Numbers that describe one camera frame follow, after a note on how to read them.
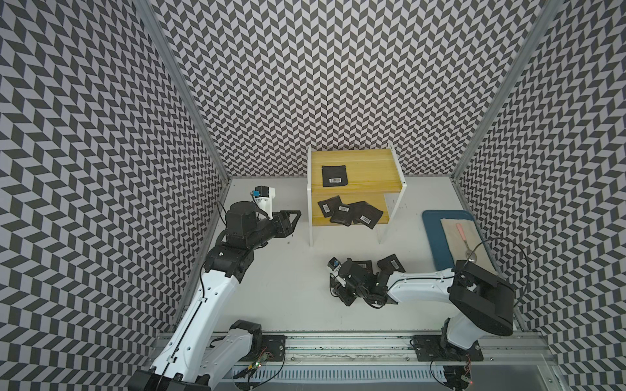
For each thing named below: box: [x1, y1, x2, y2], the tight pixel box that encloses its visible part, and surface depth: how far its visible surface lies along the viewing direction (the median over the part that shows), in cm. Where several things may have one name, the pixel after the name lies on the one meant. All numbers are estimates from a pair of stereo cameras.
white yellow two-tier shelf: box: [307, 144, 407, 247], surface depth 79 cm
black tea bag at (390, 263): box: [376, 253, 406, 273], surface depth 93 cm
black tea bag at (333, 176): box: [321, 164, 349, 188], surface depth 76 cm
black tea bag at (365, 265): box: [352, 260, 374, 275], surface depth 93 cm
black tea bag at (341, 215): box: [329, 203, 353, 227], surface depth 87 cm
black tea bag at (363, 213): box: [348, 200, 384, 230], surface depth 87 cm
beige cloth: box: [440, 218, 499, 275], surface depth 98 cm
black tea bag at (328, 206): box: [317, 195, 344, 218], surface depth 90 cm
